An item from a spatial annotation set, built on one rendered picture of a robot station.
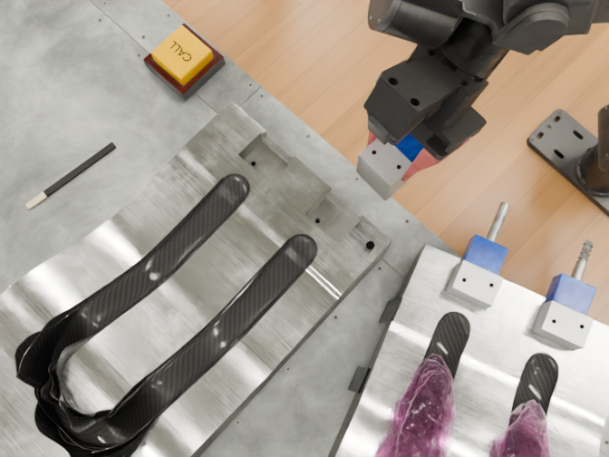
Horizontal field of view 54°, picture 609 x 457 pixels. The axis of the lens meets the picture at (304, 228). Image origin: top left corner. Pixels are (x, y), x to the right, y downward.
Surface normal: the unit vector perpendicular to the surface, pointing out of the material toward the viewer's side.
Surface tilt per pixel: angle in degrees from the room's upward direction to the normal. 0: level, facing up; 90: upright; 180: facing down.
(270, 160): 0
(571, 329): 0
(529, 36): 90
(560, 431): 25
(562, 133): 0
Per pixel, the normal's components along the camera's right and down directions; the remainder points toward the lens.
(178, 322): 0.28, -0.52
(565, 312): 0.00, -0.25
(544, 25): -0.11, 0.96
